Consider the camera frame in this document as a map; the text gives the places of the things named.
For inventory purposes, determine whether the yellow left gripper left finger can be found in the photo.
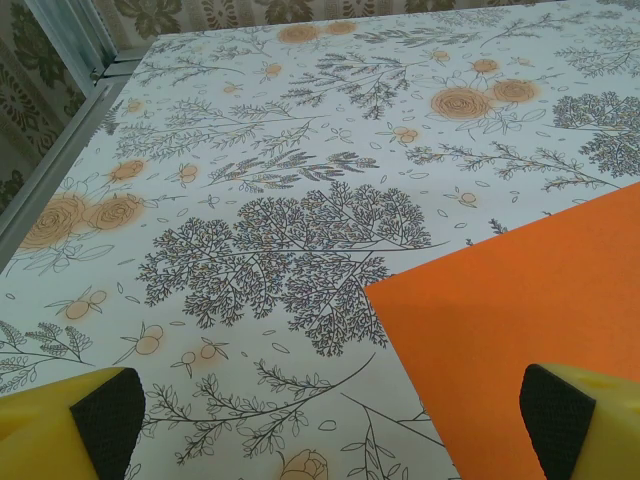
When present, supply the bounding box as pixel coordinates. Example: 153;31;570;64
0;366;146;480

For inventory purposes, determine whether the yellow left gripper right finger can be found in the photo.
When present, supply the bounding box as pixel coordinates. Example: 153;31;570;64
518;363;640;480

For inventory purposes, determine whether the aluminium table side rail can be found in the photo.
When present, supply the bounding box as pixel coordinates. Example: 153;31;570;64
0;79;129;276

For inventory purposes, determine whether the aluminium corner post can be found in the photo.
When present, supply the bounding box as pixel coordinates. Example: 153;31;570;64
27;0;139;81

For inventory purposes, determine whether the floral patterned table cover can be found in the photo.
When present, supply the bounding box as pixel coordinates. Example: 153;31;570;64
0;0;640;480

